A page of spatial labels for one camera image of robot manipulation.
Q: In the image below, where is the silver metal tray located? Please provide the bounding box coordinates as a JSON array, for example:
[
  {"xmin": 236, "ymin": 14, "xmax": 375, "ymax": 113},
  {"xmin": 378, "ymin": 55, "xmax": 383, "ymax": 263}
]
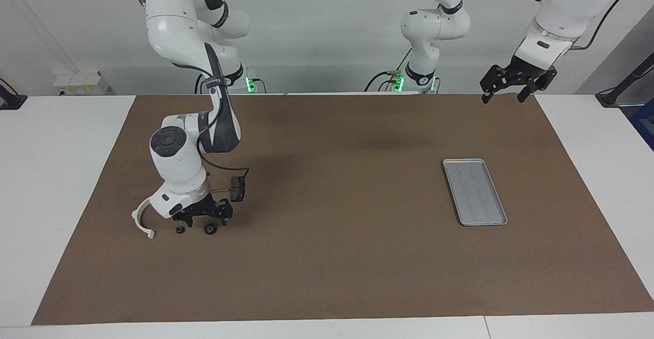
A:
[{"xmin": 442, "ymin": 158, "xmax": 508, "ymax": 227}]

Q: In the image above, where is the rectangular dark brake pad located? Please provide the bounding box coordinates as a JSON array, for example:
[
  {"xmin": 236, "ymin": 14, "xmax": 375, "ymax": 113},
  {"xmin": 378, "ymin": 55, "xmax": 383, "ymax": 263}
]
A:
[{"xmin": 230, "ymin": 175, "xmax": 247, "ymax": 203}]

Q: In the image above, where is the blue box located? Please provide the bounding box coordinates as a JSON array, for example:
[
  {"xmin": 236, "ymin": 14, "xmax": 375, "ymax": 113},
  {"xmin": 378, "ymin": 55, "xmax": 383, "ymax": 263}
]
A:
[{"xmin": 630, "ymin": 98, "xmax": 654, "ymax": 151}]

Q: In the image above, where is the brown table mat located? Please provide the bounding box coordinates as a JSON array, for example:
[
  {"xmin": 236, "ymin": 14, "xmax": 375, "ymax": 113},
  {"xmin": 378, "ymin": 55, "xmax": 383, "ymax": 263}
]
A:
[{"xmin": 32, "ymin": 94, "xmax": 654, "ymax": 326}]

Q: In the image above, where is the white power strip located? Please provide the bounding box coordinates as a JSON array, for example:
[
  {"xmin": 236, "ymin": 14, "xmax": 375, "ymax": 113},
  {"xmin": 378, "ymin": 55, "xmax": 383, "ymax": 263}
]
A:
[{"xmin": 53, "ymin": 70, "xmax": 109, "ymax": 96}]

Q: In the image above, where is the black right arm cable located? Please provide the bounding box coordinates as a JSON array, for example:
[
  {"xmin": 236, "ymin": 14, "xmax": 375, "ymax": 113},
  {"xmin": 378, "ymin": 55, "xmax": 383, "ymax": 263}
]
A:
[{"xmin": 196, "ymin": 73, "xmax": 251, "ymax": 196}]

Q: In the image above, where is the white curved plastic bracket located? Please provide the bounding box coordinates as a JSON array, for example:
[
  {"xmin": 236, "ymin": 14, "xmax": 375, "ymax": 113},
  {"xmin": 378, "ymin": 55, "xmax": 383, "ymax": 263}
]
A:
[{"xmin": 131, "ymin": 195, "xmax": 156, "ymax": 240}]

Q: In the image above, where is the black clamp mount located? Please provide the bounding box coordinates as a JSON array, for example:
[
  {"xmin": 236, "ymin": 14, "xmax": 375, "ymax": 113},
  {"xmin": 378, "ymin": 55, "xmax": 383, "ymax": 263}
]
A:
[{"xmin": 0, "ymin": 78, "xmax": 28, "ymax": 111}]

